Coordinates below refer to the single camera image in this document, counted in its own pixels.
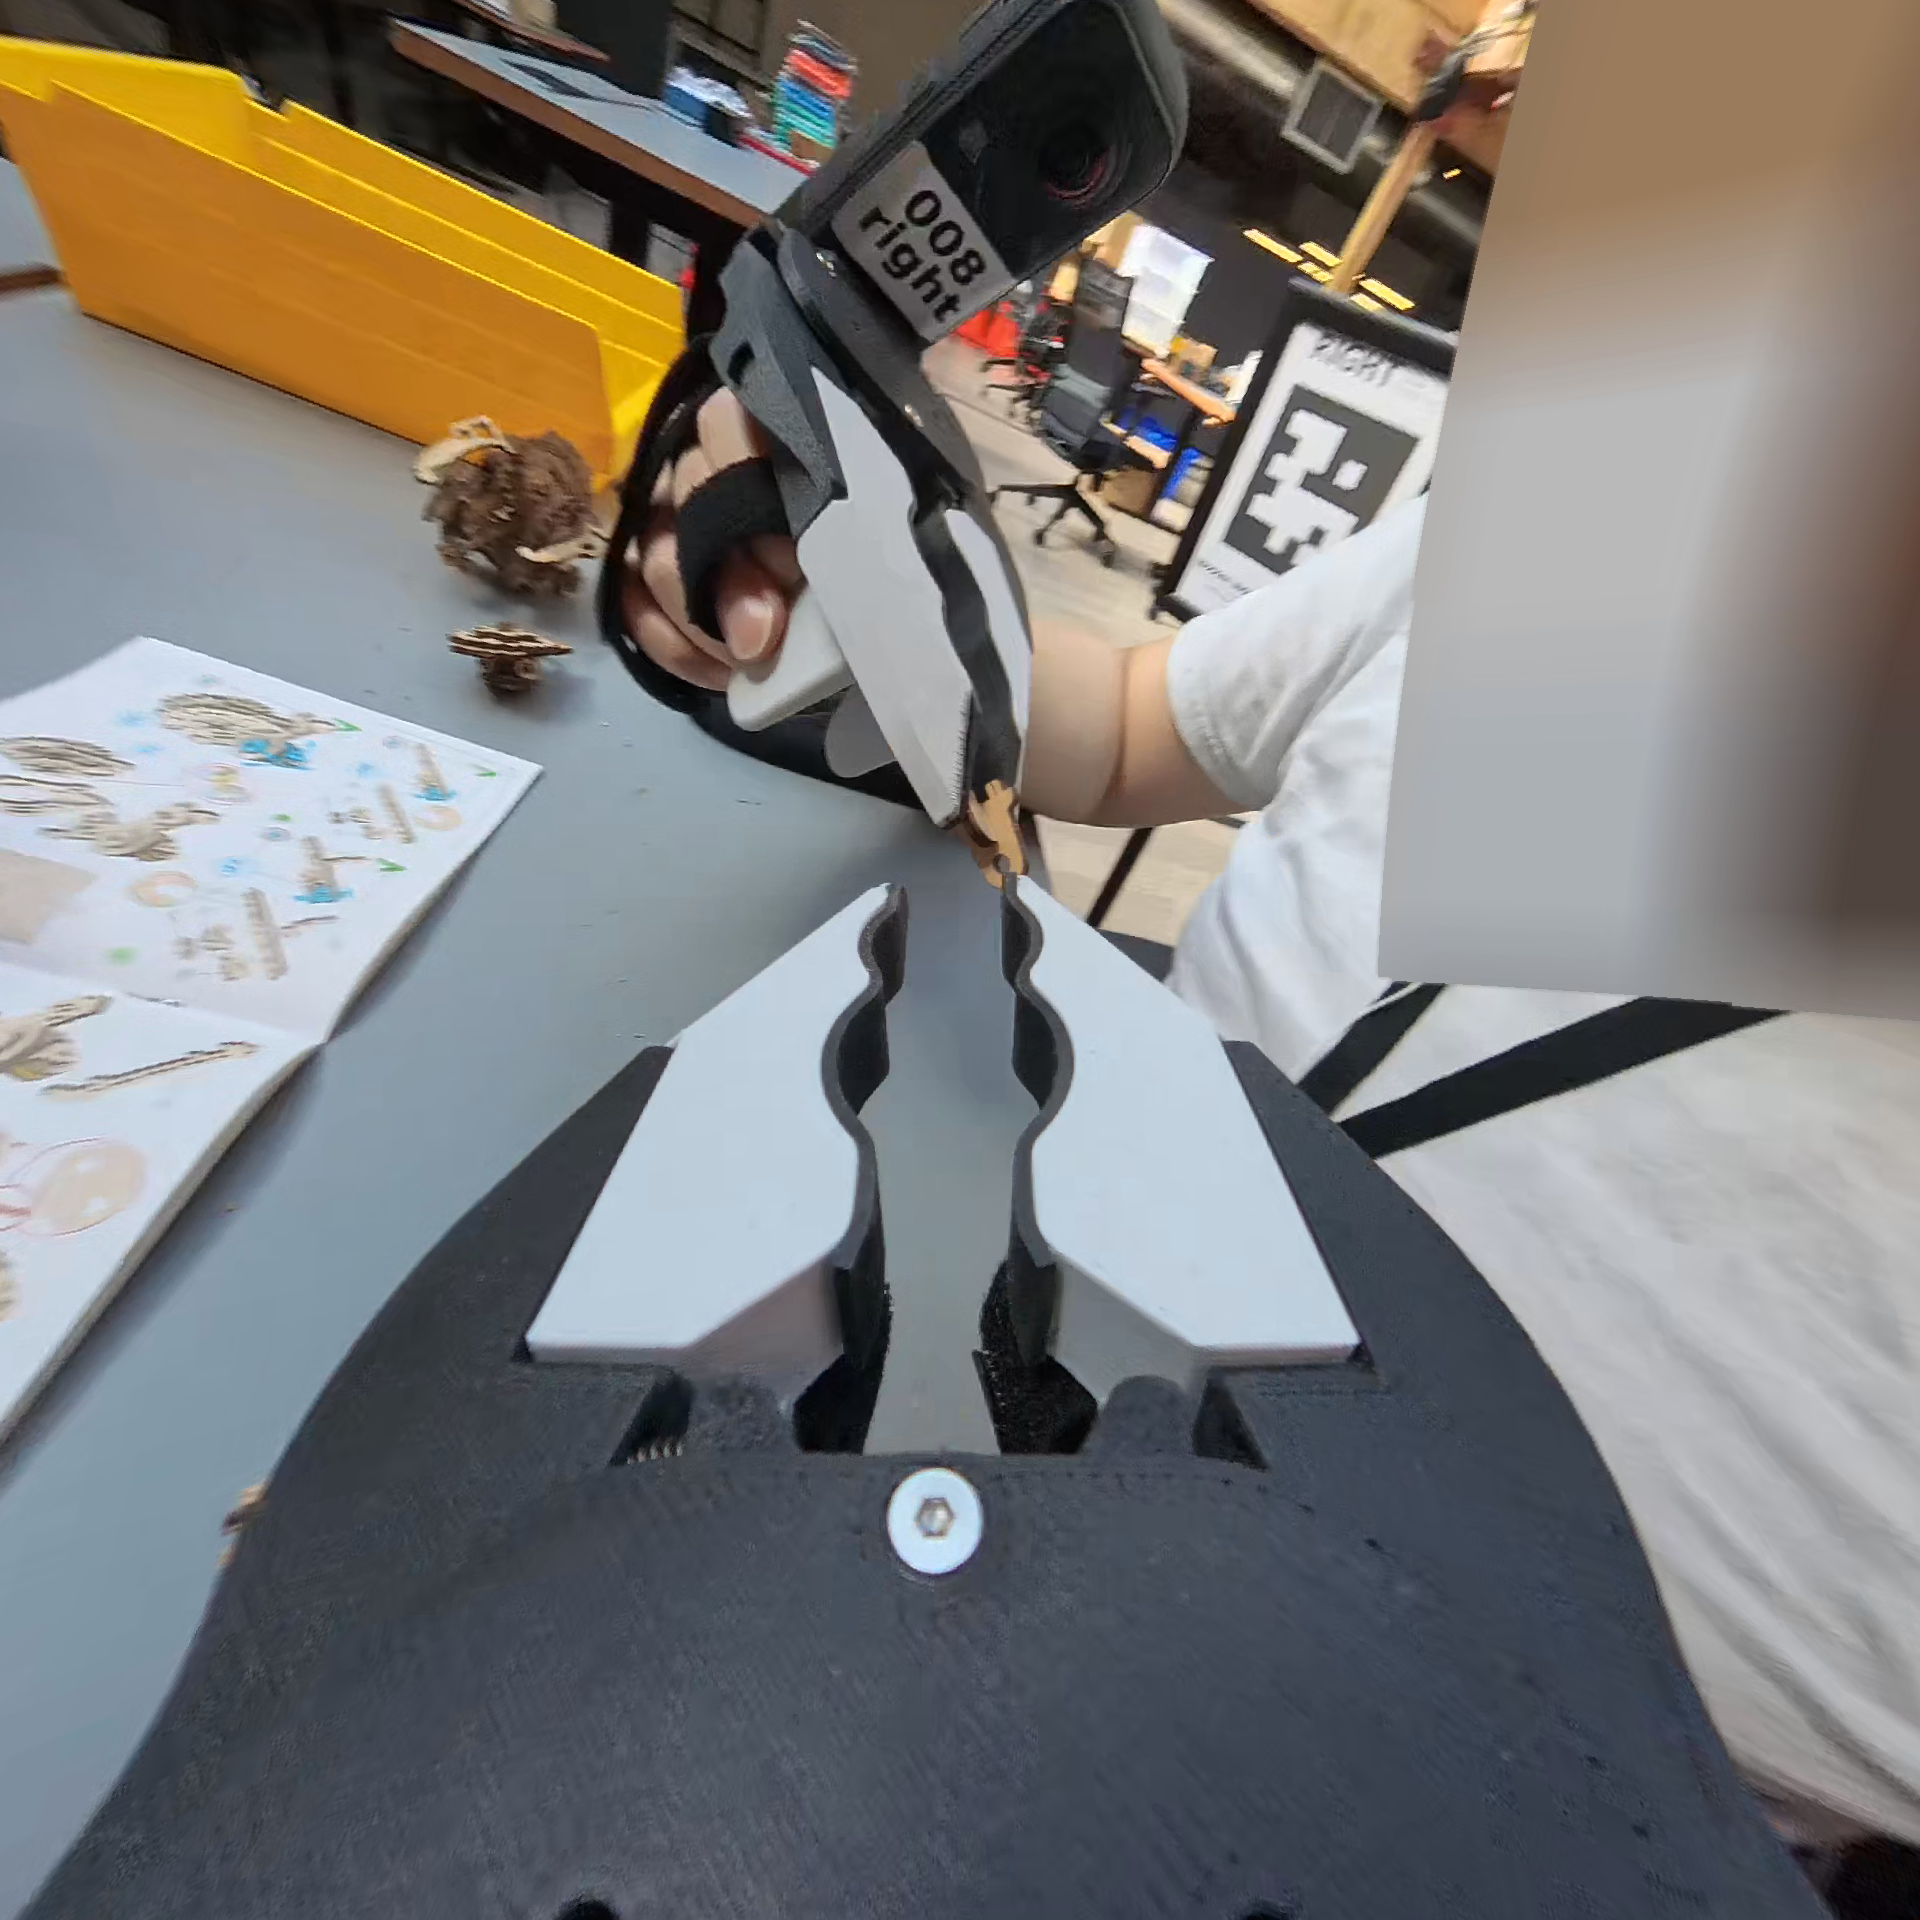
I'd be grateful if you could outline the small wooden gear assembly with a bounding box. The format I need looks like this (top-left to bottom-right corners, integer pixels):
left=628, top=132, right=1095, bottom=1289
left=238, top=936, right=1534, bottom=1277
left=449, top=622, right=575, bottom=699

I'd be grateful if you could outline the black office chair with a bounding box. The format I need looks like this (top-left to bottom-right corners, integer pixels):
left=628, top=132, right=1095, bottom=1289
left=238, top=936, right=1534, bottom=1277
left=989, top=323, right=1164, bottom=568

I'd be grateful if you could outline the black and white marker sign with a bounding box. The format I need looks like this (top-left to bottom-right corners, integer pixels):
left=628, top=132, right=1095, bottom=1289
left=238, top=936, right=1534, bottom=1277
left=1154, top=276, right=1460, bottom=624

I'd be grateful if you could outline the black lanyard strap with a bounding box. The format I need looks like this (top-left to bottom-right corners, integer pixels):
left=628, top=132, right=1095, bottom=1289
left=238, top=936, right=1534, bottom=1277
left=1295, top=982, right=1788, bottom=1164

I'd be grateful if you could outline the open instruction booklet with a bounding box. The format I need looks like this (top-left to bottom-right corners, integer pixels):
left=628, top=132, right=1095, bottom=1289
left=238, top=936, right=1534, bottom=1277
left=0, top=638, right=545, bottom=1443

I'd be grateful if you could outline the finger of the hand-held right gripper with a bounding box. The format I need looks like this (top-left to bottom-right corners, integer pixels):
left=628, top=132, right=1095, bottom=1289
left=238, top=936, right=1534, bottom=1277
left=791, top=363, right=991, bottom=827
left=938, top=503, right=1041, bottom=824

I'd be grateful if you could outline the black desk leg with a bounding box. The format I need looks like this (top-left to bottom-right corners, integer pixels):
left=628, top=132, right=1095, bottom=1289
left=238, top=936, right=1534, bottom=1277
left=1089, top=823, right=1156, bottom=933

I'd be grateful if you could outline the small wooden hook part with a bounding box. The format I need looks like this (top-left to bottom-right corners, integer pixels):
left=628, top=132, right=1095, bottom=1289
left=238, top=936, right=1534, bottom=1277
left=959, top=779, right=1034, bottom=888

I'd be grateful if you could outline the stack of coloured boxes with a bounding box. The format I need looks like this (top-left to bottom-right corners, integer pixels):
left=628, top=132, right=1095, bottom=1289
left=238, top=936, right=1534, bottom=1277
left=767, top=17, right=860, bottom=164

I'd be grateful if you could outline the person in white shirt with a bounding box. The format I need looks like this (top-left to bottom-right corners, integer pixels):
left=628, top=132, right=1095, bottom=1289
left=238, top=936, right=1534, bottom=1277
left=1161, top=495, right=1920, bottom=1847

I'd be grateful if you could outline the person's right forearm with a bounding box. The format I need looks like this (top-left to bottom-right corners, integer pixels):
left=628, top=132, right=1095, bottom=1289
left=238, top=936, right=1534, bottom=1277
left=1018, top=615, right=1254, bottom=829

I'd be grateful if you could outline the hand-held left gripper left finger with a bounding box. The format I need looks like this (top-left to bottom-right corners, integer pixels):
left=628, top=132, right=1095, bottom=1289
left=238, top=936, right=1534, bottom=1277
left=525, top=883, right=914, bottom=1454

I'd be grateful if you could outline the white air vent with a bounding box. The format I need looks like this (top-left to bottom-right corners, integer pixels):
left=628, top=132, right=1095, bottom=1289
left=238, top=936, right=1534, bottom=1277
left=1279, top=56, right=1385, bottom=168

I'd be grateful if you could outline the grey background desk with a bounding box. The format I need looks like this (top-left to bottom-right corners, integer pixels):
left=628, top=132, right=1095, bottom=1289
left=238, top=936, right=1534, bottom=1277
left=386, top=17, right=819, bottom=301

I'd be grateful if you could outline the wooden model assembly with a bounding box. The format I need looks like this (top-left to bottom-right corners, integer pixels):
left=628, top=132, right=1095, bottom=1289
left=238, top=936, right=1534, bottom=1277
left=411, top=415, right=609, bottom=598

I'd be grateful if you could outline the person's right hand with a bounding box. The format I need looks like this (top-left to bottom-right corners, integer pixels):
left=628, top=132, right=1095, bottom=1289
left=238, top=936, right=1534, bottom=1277
left=617, top=385, right=799, bottom=694

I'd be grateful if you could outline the yellow bin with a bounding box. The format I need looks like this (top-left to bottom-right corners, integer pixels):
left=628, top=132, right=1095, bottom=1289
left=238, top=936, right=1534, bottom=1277
left=0, top=37, right=693, bottom=489

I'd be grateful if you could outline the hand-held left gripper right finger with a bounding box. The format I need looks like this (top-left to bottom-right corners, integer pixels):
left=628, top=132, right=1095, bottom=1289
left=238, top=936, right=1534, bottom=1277
left=972, top=873, right=1364, bottom=1454

